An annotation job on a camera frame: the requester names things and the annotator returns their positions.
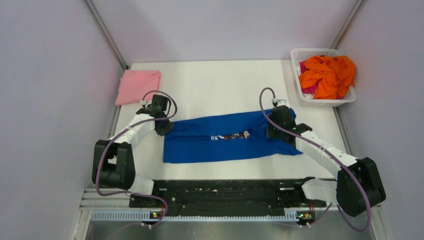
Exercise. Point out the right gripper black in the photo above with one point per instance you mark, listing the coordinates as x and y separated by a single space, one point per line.
271 134

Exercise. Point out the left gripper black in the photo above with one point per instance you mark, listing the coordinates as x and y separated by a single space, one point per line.
168 127

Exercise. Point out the blue printed t shirt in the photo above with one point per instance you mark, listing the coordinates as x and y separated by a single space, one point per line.
236 136

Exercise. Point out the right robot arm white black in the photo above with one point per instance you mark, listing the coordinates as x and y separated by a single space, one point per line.
357 184

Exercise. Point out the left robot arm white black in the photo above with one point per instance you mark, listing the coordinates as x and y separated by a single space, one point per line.
113 159

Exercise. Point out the magenta garment in basket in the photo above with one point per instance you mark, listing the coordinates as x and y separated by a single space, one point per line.
307 90

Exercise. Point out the folded pink t shirt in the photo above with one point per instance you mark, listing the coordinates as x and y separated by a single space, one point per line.
134 85

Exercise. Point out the white plastic laundry basket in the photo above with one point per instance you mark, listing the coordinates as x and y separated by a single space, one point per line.
299 55

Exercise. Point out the orange t shirt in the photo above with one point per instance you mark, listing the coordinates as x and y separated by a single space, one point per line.
332 75

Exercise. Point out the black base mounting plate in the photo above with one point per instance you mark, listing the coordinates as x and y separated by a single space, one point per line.
226 198

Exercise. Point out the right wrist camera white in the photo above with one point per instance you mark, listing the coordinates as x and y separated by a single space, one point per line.
276 102

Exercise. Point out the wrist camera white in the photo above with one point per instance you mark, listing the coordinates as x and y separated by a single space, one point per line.
145 103
276 102

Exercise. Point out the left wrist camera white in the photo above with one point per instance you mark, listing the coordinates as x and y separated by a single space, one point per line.
145 103

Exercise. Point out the aluminium frame rail front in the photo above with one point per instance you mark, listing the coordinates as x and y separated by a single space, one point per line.
116 208

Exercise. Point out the left corner frame post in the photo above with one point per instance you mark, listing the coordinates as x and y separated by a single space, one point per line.
105 33

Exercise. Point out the corner frame post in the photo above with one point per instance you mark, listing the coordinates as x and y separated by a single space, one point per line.
105 33
349 20

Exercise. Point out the right corner frame post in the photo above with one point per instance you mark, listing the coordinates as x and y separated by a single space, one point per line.
349 20

